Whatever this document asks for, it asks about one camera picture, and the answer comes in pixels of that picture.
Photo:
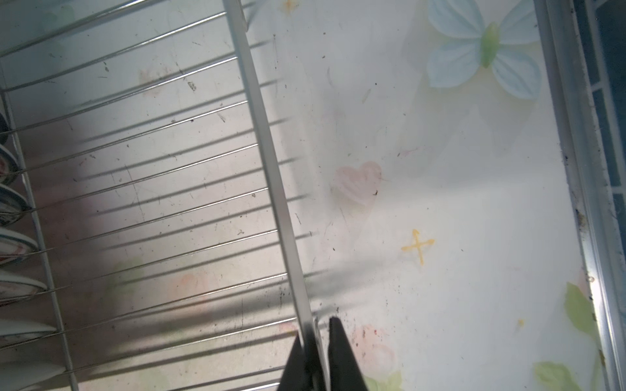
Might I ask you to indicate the orange sunburst plate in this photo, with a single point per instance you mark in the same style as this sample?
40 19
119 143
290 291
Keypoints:
20 375

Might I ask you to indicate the green rim hao wei plate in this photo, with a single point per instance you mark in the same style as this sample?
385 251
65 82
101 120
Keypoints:
14 331

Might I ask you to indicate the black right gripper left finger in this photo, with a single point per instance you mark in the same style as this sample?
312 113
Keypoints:
296 376

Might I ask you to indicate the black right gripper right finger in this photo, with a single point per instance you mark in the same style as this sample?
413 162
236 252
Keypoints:
344 372

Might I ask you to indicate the metal wire dish rack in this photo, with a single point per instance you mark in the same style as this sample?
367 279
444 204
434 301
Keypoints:
136 132

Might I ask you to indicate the aluminium corner post right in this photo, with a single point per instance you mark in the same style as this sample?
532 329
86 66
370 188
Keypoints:
593 196

